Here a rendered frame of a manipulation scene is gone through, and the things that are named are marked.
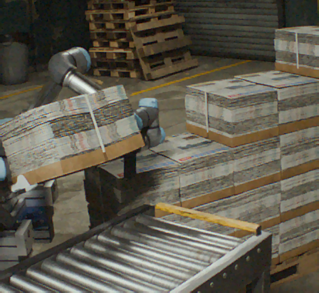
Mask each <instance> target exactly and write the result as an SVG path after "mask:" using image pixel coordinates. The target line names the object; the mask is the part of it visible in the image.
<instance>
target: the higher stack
mask: <svg viewBox="0 0 319 293"><path fill-rule="evenodd" d="M275 34H276V35H275V39H274V40H275V42H274V43H275V46H274V47H275V51H276V62H279V63H283V64H288V65H294V66H297V68H298V67H299V66H303V67H305V68H311V69H316V70H319V26H303V27H293V28H288V29H277V30H275ZM280 72H285V71H280ZM285 73H287V72H285ZM287 74H292V75H296V76H302V77H306V78H312V79H316V80H317V81H319V78H314V77H312V76H304V75H300V74H296V73H287ZM316 248H318V269H319V246H317V247H316Z"/></svg>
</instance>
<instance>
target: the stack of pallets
mask: <svg viewBox="0 0 319 293"><path fill-rule="evenodd" d="M175 2H177V1H176V0H167V1H166V2H162V3H160V0H147V2H144V3H142V0H90V1H88V2H87V5H88V10H87V11H85V15H86V21H88V22H89V24H90V25H89V27H90V28H89V30H90V38H92V39H93V45H94V47H93V48H90V49H89V55H90V61H91V65H90V67H93V70H94V76H98V77H99V76H104V75H106V74H109V73H110V75H111V76H110V77H111V78H120V77H123V76H127V75H130V79H138V78H142V77H144V76H143V74H141V71H142V70H143V69H142V68H141V67H140V62H139V61H140V59H138V57H137V54H136V51H135V49H136V47H135V46H134V44H133V42H134V40H133V37H132V36H131V35H130V30H129V27H131V26H134V25H137V24H143V23H147V22H152V21H159V20H162V17H161V16H163V15H169V19H170V18H174V17H178V14H179V12H178V11H174V3H175ZM98 4H104V7H99V8H98ZM158 6H163V7H164V11H157V9H156V7H158ZM143 9H144V11H138V12H137V10H143ZM97 14H103V16H99V17H97ZM143 19H147V20H144V21H143ZM104 23H105V25H102V26H99V24H104ZM101 32H105V33H107V34H104V35H101ZM106 41H109V42H110V43H103V42H106ZM100 51H102V52H106V53H100ZM101 61H106V62H104V63H101ZM104 71H106V72H104Z"/></svg>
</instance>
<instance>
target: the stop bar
mask: <svg viewBox="0 0 319 293"><path fill-rule="evenodd" d="M155 209H156V210H161V211H165V212H170V213H173V214H176V215H181V216H184V217H193V218H196V219H199V220H204V221H207V222H212V223H215V224H218V225H226V226H229V227H234V228H237V229H240V230H248V231H251V232H255V233H257V232H259V231H261V226H260V225H258V224H255V223H252V222H251V223H249V222H244V221H240V220H236V219H233V218H226V217H221V216H218V215H213V214H209V213H206V212H201V211H198V210H190V209H185V208H182V207H177V206H174V205H168V204H165V203H162V202H159V203H157V204H155Z"/></svg>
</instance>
